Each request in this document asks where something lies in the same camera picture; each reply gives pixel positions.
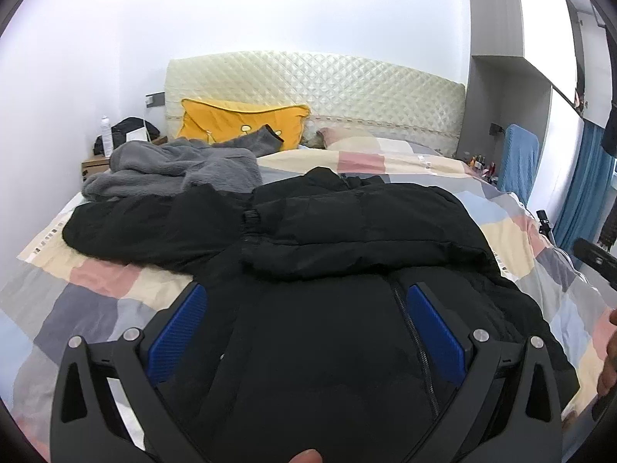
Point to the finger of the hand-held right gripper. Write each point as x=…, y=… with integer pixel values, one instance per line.
x=595, y=260

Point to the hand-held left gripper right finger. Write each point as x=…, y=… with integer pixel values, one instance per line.
x=436, y=333

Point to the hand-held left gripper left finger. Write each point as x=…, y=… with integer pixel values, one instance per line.
x=176, y=333

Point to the black puffer jacket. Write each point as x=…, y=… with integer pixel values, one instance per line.
x=308, y=270

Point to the person's right hand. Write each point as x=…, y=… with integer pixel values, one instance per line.
x=610, y=352

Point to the person's left hand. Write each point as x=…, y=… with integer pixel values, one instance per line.
x=304, y=457

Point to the black device stand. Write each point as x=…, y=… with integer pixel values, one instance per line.
x=544, y=224

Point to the blue curtain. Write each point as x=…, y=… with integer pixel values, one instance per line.
x=585, y=188

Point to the pastel checkered blanket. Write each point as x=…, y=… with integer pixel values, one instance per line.
x=86, y=289

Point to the blue chair cover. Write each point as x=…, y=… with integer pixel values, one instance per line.
x=518, y=161

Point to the dark patterned cloth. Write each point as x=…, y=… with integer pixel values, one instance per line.
x=610, y=125

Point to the group of small bottles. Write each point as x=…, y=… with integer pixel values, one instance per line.
x=479, y=163

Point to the grey fleece garment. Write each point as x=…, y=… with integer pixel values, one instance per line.
x=168, y=166

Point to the wooden nightstand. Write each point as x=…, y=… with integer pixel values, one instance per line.
x=94, y=164

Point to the grey wardrobe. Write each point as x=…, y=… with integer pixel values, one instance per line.
x=525, y=82

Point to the white box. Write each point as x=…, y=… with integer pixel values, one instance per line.
x=136, y=136

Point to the black bag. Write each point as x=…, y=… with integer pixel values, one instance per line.
x=135, y=129

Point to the clear plastic water bottle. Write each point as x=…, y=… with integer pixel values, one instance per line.
x=106, y=135

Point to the pink pillow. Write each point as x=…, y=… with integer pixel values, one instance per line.
x=344, y=136

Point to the yellow pillow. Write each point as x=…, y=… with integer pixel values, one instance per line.
x=231, y=120

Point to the cream quilted headboard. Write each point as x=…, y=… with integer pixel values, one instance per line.
x=337, y=87

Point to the grey wall socket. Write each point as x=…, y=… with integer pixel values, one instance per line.
x=154, y=101

